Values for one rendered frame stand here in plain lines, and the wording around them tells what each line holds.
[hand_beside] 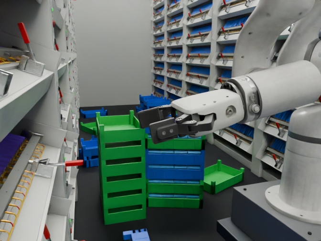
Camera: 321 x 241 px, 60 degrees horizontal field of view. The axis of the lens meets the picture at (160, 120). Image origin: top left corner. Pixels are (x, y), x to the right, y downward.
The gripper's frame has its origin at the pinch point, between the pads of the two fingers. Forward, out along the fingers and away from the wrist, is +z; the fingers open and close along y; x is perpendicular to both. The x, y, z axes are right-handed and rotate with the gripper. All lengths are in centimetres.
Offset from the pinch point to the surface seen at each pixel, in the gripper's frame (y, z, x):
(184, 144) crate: 78, -28, -38
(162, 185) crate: 82, -14, -58
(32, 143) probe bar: 21.4, 23.2, -3.2
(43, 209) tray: -0.7, 19.7, -8.3
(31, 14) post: 30.3, 16.1, 24.4
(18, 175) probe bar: 4.1, 22.9, -3.4
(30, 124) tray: 30.0, 24.2, -0.4
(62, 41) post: 100, 14, 21
